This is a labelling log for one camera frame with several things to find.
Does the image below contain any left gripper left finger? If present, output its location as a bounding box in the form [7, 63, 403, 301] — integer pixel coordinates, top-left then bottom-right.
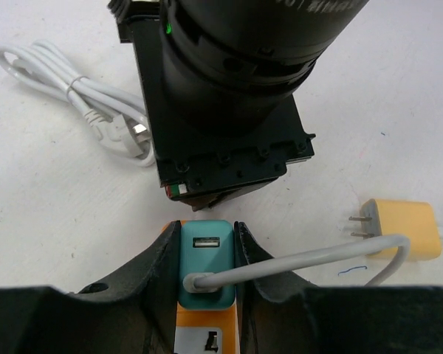
[77, 221, 182, 353]

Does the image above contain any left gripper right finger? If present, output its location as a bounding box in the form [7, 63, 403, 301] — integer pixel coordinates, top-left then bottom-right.
[233, 221, 318, 354]

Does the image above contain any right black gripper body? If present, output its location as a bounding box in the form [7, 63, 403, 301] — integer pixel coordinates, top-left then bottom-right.
[118, 18, 314, 210]

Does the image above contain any white usb cable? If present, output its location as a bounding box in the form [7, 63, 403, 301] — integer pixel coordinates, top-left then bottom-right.
[183, 234, 413, 296]

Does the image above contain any orange power strip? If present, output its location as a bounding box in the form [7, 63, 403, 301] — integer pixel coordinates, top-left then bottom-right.
[161, 220, 241, 354]

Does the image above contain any teal usb charger plug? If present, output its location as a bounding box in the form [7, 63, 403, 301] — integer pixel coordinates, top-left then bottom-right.
[178, 220, 236, 310]

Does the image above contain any white power strip cord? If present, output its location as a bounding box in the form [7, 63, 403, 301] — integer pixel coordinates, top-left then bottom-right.
[0, 39, 158, 169]

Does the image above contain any yellow usb charger plug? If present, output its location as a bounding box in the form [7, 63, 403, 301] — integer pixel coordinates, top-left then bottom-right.
[348, 198, 442, 262]

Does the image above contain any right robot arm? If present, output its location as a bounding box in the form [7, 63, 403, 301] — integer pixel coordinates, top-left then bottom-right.
[108, 0, 365, 211]

